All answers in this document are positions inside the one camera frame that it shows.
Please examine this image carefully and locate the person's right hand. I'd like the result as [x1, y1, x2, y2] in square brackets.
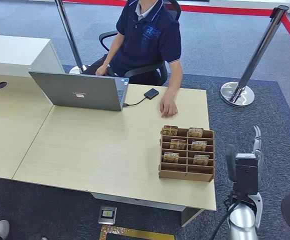
[95, 63, 108, 77]

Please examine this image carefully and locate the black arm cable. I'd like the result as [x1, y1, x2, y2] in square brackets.
[209, 198, 239, 240]

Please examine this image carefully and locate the grey laptop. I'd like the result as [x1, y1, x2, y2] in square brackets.
[28, 71, 130, 113]

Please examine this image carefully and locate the wooden card rack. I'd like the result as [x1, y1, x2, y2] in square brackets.
[158, 125, 215, 183]

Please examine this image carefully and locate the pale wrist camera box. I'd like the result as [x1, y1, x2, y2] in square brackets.
[236, 153, 258, 168]

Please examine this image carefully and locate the black camera bracket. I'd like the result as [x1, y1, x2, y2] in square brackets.
[235, 164, 259, 196]

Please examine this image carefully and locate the gold floor tape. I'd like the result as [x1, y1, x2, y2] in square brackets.
[99, 224, 175, 240]

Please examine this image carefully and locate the chrome stanchion post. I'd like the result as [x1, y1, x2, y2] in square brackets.
[220, 4, 290, 108]
[54, 0, 88, 75]

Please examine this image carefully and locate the white cabinet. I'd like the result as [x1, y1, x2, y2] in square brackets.
[0, 34, 65, 79]

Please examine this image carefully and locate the black office chair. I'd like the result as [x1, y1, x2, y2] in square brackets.
[98, 0, 182, 87]

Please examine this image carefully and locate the black external drive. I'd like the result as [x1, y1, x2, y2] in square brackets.
[143, 88, 160, 101]

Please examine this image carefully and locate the white desk underframe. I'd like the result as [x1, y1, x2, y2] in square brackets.
[90, 191, 205, 228]

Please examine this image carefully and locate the person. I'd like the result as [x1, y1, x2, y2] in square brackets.
[83, 0, 183, 118]

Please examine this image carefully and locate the gold hotel card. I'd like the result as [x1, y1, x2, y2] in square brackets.
[190, 140, 208, 152]
[169, 138, 187, 151]
[162, 152, 180, 164]
[162, 125, 179, 137]
[187, 127, 204, 138]
[192, 154, 210, 166]

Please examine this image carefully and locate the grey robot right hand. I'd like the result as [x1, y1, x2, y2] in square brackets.
[225, 125, 264, 183]

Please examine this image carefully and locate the metal floor outlet box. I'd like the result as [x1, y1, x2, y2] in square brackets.
[97, 205, 117, 226]

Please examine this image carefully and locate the black drive cable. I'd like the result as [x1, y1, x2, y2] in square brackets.
[122, 96, 148, 108]

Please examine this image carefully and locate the person's left hand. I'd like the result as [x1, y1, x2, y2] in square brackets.
[159, 91, 179, 118]

